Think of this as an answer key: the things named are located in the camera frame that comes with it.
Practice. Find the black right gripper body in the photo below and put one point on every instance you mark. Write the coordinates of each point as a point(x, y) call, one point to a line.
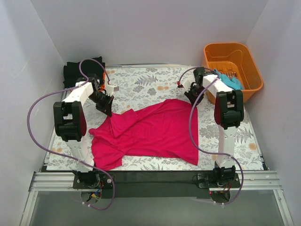
point(193, 92)

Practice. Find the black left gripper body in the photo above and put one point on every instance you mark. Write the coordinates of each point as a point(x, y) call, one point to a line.
point(101, 98)

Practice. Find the pink t shirt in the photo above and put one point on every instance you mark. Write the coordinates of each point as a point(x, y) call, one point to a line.
point(167, 129)

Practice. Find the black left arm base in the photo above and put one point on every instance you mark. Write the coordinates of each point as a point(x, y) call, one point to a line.
point(91, 184)

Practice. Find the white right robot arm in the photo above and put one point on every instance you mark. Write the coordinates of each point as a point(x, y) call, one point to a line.
point(228, 114)

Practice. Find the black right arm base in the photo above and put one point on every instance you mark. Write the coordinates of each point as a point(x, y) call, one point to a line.
point(219, 182)

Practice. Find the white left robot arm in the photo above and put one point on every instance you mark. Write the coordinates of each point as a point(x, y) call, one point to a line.
point(71, 125)

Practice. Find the folded orange t shirt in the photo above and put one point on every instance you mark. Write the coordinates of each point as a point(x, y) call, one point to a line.
point(102, 82)

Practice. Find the teal t shirt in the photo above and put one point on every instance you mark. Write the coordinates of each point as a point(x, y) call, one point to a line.
point(233, 82)

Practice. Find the folded black t shirt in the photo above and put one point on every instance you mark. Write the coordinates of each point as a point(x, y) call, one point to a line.
point(71, 72)

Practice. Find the orange plastic basket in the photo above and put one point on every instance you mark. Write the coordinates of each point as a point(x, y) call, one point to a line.
point(234, 60)

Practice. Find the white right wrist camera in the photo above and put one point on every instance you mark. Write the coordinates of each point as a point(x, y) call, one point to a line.
point(185, 84)

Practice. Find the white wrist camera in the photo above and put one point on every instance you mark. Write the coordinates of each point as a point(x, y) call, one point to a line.
point(185, 84)
point(110, 89)

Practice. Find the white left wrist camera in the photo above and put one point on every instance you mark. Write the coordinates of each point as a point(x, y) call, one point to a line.
point(110, 89)

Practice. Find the aluminium frame rail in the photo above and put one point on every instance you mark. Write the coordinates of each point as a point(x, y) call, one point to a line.
point(155, 198)

